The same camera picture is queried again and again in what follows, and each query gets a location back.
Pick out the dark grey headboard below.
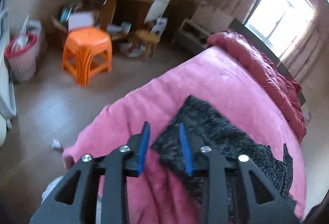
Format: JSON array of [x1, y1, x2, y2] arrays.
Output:
[[228, 18, 307, 107]]

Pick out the window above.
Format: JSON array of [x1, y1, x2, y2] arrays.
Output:
[[245, 0, 315, 59]]

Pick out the dark leaf print pants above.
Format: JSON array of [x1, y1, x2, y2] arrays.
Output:
[[152, 95, 297, 209]]

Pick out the white appliance box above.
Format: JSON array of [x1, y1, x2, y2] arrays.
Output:
[[151, 17, 168, 36]]

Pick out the white bedside table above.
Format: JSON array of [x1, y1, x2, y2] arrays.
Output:
[[172, 19, 210, 55]]

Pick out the red rumpled duvet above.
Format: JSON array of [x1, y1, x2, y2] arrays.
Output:
[[207, 32, 307, 142]]

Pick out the white drawer cabinet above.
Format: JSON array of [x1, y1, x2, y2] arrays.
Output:
[[144, 0, 171, 23]]

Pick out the white paper box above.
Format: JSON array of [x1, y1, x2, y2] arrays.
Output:
[[68, 11, 95, 32]]

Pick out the orange plastic stool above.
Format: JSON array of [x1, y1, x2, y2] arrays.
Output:
[[62, 27, 112, 87]]

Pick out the wooden desk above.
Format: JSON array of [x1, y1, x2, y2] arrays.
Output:
[[98, 0, 153, 32]]

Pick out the pink laundry basket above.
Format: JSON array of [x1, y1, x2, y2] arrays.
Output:
[[5, 33, 37, 82]]

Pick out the right pink curtain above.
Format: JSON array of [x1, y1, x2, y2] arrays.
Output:
[[281, 8, 328, 81]]

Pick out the round wooden stool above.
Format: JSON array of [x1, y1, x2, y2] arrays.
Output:
[[130, 29, 160, 61]]

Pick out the pink fleece bed sheet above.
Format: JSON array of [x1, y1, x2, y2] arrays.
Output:
[[63, 46, 306, 223]]

